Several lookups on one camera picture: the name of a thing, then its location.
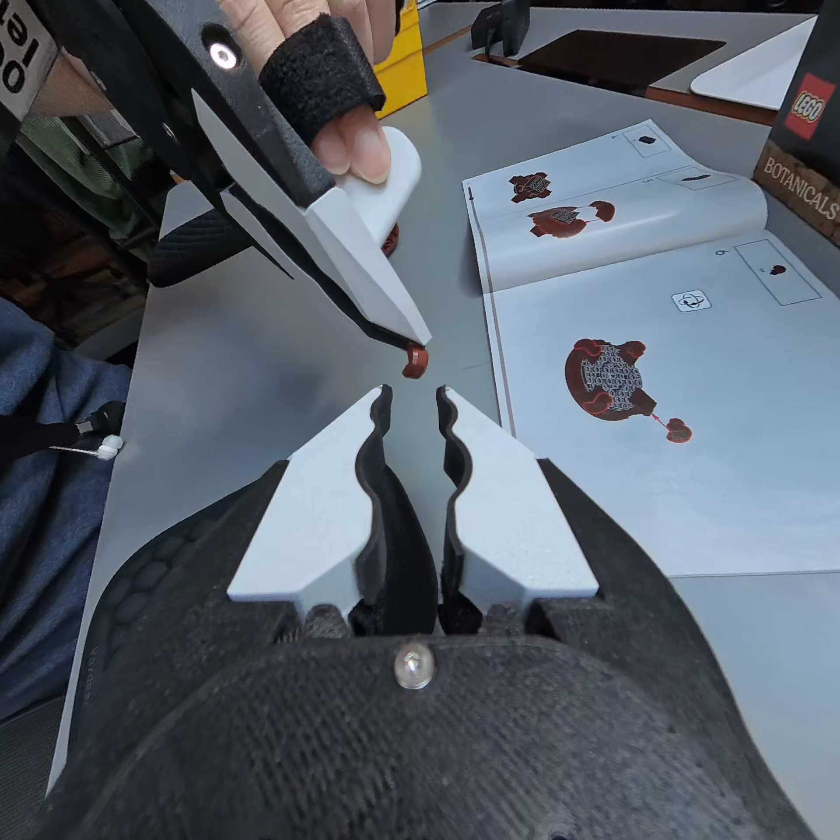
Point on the white rounded mat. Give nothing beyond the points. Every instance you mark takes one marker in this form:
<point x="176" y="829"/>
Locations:
<point x="754" y="72"/>

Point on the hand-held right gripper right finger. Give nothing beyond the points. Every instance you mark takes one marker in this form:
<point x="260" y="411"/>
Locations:
<point x="518" y="525"/>

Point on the black printed cardboard box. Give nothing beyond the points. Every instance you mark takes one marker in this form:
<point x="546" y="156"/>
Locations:
<point x="807" y="79"/>

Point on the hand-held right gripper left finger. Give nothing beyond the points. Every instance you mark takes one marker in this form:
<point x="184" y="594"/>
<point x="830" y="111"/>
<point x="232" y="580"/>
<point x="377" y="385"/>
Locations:
<point x="295" y="525"/>

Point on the brick instruction booklet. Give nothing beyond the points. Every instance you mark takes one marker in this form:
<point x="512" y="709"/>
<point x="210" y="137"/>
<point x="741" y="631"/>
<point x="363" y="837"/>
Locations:
<point x="656" y="328"/>

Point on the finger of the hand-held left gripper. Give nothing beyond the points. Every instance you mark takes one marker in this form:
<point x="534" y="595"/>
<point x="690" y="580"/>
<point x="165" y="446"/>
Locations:
<point x="262" y="239"/>
<point x="367" y="262"/>

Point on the black honeycomb pad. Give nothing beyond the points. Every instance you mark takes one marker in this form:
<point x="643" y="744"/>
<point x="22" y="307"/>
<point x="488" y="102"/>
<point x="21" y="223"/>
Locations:
<point x="151" y="571"/>

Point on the small brown curved brick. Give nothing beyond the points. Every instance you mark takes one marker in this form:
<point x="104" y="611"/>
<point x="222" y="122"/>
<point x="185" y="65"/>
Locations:
<point x="415" y="362"/>

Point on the black power adapter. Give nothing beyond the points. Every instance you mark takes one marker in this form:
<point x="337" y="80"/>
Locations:
<point x="485" y="26"/>

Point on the yellow box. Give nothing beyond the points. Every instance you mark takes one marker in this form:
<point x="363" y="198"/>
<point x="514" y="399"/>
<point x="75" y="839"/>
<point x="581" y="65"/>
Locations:
<point x="401" y="65"/>

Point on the person's blue hoodie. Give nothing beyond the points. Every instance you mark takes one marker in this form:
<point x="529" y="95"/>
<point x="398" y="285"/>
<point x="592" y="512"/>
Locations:
<point x="46" y="558"/>

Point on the person's left hand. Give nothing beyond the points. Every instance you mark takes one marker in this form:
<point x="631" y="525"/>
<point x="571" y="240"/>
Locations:
<point x="295" y="19"/>

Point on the black quilted cushion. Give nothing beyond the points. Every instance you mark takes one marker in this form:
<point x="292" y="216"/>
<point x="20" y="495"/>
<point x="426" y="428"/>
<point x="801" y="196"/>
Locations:
<point x="190" y="249"/>

